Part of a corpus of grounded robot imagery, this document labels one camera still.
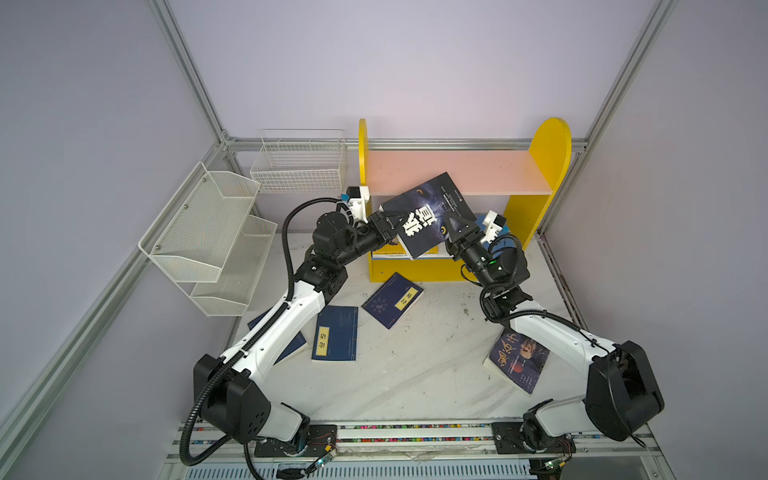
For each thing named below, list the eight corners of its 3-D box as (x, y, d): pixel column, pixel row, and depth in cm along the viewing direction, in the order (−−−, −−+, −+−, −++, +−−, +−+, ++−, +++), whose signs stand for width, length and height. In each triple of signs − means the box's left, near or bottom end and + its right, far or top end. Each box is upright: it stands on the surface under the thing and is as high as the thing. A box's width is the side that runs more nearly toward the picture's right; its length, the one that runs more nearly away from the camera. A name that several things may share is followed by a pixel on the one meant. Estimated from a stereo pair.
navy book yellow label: (311, 362, 89) (309, 358, 86) (320, 309, 100) (319, 305, 98) (357, 362, 89) (357, 358, 87) (362, 309, 100) (361, 305, 98)
